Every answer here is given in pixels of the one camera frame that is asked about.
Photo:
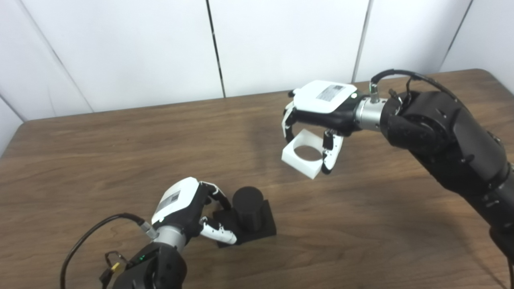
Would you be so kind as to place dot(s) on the black peg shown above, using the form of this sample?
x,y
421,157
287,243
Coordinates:
x,y
249,208

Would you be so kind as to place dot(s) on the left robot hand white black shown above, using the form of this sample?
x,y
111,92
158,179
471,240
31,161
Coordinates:
x,y
178,200

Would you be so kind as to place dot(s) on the white square piece with hole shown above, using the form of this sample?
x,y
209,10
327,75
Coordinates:
x,y
301,166

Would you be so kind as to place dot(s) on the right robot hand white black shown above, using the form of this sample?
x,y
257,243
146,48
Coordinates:
x,y
321,100

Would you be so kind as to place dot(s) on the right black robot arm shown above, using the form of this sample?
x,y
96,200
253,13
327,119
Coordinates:
x,y
449,140

